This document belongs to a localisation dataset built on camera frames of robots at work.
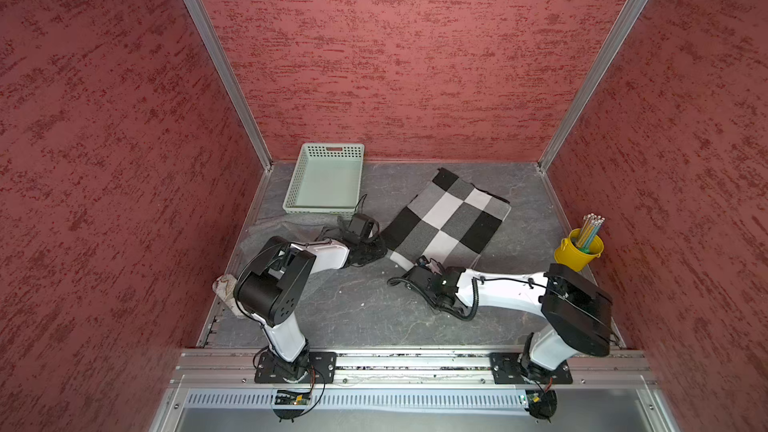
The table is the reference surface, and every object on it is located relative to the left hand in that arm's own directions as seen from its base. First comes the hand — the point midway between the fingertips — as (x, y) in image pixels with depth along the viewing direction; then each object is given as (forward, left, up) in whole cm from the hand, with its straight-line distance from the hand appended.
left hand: (387, 254), depth 94 cm
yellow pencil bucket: (-3, -56, +10) cm, 57 cm away
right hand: (-13, -17, -1) cm, 22 cm away
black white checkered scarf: (+14, -22, 0) cm, 26 cm away
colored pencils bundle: (+2, -59, +16) cm, 61 cm away
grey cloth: (+6, +30, +7) cm, 31 cm away
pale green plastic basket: (+33, +25, -1) cm, 42 cm away
